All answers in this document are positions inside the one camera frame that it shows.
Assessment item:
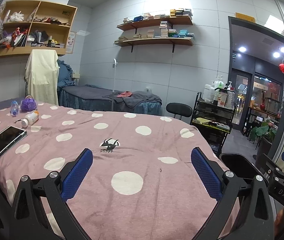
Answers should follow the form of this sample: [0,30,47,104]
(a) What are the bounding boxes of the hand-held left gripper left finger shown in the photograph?
[13,148,100,240]

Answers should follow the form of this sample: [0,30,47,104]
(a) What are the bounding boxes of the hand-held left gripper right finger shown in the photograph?
[191,147,275,240]

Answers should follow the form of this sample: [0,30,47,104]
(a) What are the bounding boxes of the potted green plant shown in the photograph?
[250,120,278,158]

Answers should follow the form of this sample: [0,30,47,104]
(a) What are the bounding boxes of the black mesh cart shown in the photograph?
[190,92,235,155]

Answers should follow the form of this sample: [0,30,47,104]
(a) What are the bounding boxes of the white power strip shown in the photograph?
[210,122,230,129]

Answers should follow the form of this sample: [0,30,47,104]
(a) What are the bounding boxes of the yellow paper sheet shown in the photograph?
[193,117,211,125]

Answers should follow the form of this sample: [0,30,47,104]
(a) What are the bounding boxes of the dark display table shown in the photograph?
[247,106,281,135]

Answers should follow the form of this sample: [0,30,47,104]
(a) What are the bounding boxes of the red vase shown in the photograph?
[260,90,267,110]

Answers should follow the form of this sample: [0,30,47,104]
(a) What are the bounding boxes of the pink polka-dot blanket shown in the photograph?
[0,101,240,240]

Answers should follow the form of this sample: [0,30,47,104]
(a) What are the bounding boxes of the black round stool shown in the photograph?
[166,102,193,120]

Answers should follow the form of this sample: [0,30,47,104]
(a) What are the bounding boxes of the glass double door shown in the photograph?
[232,72,252,125]

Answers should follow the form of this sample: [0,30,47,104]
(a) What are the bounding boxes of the white pill bottle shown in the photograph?
[21,111,40,127]

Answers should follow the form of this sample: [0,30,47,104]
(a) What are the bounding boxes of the clear ribbed plastic bottle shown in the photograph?
[225,90,235,108]

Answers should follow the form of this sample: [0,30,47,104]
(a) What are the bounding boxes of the grey massage bed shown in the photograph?
[58,84,162,117]

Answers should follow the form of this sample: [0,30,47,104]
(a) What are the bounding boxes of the tablet in white case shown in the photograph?
[0,126,28,162]

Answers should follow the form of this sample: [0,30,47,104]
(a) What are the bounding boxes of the small clear plastic bottle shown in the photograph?
[10,101,20,117]

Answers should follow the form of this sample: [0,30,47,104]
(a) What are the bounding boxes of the green pump bottle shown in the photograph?
[213,76,225,89]

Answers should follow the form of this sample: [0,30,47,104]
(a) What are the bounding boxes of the blue cloth pile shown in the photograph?
[57,59,74,88]

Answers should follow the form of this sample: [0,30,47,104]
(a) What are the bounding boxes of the white floor lamp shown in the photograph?
[111,58,119,112]

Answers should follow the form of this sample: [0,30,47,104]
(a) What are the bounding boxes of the cream towel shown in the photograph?
[24,49,59,105]

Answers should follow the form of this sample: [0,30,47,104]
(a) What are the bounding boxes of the wooden cubby shelf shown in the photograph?
[0,0,78,60]

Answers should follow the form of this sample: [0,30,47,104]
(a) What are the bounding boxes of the stacks of books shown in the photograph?
[123,8,193,24]

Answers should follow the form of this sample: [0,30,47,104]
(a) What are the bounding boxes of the wall poster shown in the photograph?
[66,31,77,54]

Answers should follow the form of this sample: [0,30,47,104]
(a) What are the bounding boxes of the wooden wall shelf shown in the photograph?
[117,16,193,32]
[114,38,194,53]

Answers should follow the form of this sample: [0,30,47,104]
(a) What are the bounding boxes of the yellow wall sign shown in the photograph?
[235,12,255,22]

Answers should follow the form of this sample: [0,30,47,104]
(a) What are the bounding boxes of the wall shelves with books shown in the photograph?
[114,21,195,43]

